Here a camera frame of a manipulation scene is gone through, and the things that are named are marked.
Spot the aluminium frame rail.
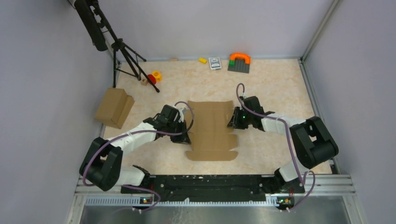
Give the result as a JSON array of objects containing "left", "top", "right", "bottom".
[{"left": 67, "top": 174, "right": 366, "bottom": 224}]

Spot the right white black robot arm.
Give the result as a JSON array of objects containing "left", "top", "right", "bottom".
[{"left": 227, "top": 96, "right": 339, "bottom": 192}]

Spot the yellow small block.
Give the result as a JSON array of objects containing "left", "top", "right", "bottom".
[{"left": 198, "top": 57, "right": 207, "bottom": 64}]

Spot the brown cardboard box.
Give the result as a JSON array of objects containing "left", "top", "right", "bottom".
[
  {"left": 94, "top": 88, "right": 134, "bottom": 129},
  {"left": 184, "top": 100, "right": 239, "bottom": 161}
]

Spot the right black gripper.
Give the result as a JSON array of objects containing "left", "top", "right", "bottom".
[{"left": 227, "top": 107, "right": 253, "bottom": 130}]

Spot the yellow round toy disc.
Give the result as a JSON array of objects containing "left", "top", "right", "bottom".
[{"left": 152, "top": 70, "right": 162, "bottom": 82}]

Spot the grey building baseplate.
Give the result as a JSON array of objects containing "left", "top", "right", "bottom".
[{"left": 227, "top": 59, "right": 250, "bottom": 74}]

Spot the small wooden cube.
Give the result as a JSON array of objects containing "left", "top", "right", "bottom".
[{"left": 140, "top": 79, "right": 148, "bottom": 86}]

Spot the red round toy disc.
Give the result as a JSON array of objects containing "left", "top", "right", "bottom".
[{"left": 148, "top": 74, "right": 157, "bottom": 84}]

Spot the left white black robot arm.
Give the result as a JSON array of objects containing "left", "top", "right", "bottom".
[{"left": 79, "top": 105, "right": 195, "bottom": 193}]

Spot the playing card deck box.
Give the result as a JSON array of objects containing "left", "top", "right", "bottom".
[{"left": 208, "top": 57, "right": 222, "bottom": 70}]

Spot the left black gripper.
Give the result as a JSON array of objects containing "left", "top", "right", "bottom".
[{"left": 166, "top": 119, "right": 191, "bottom": 145}]

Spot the black camera tripod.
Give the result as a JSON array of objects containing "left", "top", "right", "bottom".
[{"left": 72, "top": 0, "right": 160, "bottom": 93}]

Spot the folded brown cardboard box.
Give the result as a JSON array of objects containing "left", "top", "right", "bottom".
[{"left": 94, "top": 88, "right": 134, "bottom": 129}]

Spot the orange arch block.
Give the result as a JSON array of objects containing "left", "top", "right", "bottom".
[{"left": 229, "top": 52, "right": 251, "bottom": 64}]

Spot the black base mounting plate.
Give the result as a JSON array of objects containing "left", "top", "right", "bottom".
[{"left": 139, "top": 175, "right": 305, "bottom": 202}]

